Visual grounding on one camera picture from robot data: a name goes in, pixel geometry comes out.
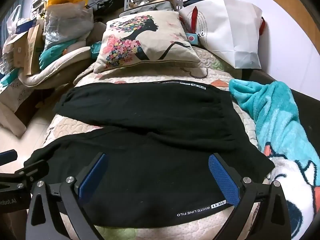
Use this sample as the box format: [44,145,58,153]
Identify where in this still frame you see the black pants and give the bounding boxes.
[24,80,275,228]

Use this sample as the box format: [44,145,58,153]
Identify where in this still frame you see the teal cartoon fleece blanket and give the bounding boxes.
[229,79,319,239]

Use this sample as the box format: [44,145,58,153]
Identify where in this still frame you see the beige seat cushion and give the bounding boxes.
[18,47,92,89]

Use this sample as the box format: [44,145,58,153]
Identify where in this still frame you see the brown cardboard box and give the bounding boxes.
[3,19,44,75]

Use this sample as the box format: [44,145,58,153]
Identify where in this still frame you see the teal plush toy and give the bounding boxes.
[39,39,77,70]

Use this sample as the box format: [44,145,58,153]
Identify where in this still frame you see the teal tissue pack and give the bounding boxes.
[90,41,101,60]

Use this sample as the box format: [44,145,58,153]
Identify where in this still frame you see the white plastic bag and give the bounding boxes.
[6,4,30,36]

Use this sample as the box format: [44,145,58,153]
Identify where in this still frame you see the clear plastic bag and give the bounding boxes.
[43,1,94,50]

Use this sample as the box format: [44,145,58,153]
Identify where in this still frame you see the white paper shopping bag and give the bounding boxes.
[179,0,263,69]

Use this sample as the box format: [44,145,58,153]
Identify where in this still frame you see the floral lady print pillow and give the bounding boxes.
[93,10,200,74]

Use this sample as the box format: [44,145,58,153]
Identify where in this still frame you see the dark clothes pile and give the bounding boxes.
[87,0,125,23]

